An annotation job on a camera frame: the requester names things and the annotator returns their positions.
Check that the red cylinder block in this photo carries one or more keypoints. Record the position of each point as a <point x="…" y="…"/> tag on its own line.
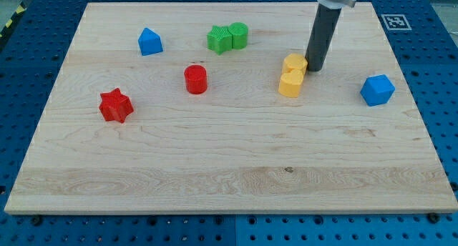
<point x="196" y="79"/>

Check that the light wooden board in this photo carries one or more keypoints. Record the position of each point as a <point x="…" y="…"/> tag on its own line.
<point x="240" y="147"/>

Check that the black board stop screw left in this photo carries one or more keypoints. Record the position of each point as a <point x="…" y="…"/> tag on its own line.
<point x="36" y="220"/>

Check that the green star block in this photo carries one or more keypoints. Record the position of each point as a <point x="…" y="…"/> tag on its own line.
<point x="219" y="39"/>

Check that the green cylinder block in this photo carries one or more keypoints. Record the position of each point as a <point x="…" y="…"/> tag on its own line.
<point x="239" y="31"/>

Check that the yellow rounded block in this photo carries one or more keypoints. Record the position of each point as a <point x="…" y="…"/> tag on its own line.
<point x="294" y="61"/>

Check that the yellow heart block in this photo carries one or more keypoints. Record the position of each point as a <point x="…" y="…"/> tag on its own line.
<point x="290" y="83"/>

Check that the black board stop screw right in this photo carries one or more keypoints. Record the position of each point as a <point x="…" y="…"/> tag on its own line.
<point x="433" y="217"/>

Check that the red star block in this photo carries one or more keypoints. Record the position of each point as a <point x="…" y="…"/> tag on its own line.
<point x="115" y="106"/>

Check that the white fiducial marker tag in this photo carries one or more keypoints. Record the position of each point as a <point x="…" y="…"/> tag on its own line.
<point x="396" y="22"/>

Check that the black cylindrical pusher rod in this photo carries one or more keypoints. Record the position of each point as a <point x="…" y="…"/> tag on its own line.
<point x="321" y="35"/>

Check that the black board stop screw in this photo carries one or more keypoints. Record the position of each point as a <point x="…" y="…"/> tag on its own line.
<point x="433" y="217"/>
<point x="36" y="220"/>

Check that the blue house-shaped block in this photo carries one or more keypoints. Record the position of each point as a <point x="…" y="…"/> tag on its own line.
<point x="149" y="42"/>

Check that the blue hexagonal block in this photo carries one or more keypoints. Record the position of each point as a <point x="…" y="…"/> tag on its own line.
<point x="377" y="90"/>

